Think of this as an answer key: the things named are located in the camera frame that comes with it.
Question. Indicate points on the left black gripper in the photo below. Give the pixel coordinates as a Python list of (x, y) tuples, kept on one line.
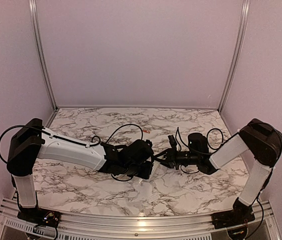
[(146, 173)]

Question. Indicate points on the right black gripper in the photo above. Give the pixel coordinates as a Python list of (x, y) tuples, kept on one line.
[(170, 157)]

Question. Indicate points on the white remote control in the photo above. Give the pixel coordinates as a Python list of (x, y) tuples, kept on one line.
[(155, 166)]

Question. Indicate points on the white battery cover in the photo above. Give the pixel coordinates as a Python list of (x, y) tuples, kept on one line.
[(153, 198)]

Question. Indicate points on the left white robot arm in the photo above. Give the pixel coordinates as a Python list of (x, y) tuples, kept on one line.
[(34, 141)]

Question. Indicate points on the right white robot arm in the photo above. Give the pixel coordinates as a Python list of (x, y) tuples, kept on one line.
[(257, 137)]

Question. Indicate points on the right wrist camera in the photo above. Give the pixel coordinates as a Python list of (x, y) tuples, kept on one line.
[(172, 142)]

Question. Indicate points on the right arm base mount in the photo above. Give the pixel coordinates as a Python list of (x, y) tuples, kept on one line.
[(230, 218)]

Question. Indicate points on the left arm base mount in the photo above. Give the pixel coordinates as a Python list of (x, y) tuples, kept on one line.
[(40, 216)]

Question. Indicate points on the front aluminium rail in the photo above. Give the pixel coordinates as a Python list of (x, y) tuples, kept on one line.
[(81, 226)]

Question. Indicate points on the right aluminium frame post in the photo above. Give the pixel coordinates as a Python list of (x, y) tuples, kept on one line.
[(242, 28)]

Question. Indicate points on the aluminium frame post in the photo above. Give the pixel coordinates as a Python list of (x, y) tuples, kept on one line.
[(40, 51), (242, 28)]

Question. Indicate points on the left aluminium frame post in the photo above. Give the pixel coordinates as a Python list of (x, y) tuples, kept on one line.
[(40, 51)]

